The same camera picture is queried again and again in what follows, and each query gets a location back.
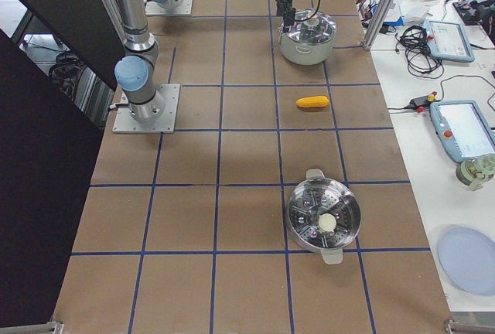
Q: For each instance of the white steamed bun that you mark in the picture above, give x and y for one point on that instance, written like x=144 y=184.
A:
x=327 y=222

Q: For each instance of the aluminium frame post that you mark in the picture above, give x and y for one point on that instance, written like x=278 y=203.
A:
x=376 y=23

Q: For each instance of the black power adapter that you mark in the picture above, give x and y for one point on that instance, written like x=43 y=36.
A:
x=418 y=102

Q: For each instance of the black side panel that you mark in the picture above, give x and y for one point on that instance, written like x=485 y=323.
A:
x=48 y=153

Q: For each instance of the far blue teach pendant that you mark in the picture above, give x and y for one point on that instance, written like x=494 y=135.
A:
x=448 y=41

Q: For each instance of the stainless steel steamer pot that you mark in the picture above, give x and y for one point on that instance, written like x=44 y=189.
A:
x=312 y=197

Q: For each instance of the grey green cooking pot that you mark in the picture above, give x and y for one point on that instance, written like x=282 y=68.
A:
x=303 y=54

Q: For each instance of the yellow corn cob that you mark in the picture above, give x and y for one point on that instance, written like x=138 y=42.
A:
x=313 y=101

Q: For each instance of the blue teach pendant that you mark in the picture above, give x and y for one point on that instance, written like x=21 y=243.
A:
x=462 y=129
x=448 y=41

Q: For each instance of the aluminium corner bracket right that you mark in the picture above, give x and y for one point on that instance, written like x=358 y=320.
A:
x=456 y=327

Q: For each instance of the green glass jar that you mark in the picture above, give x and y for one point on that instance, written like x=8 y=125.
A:
x=474 y=172

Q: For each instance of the near blue teach pendant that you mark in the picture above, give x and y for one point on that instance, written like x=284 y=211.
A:
x=462 y=129

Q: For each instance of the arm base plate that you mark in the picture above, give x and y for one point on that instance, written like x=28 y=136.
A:
x=168 y=8
x=158 y=115

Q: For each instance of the aluminium corner bracket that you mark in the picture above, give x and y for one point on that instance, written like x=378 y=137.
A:
x=456 y=327
x=46 y=328

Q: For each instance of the light blue plate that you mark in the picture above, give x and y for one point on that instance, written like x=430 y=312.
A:
x=467 y=257

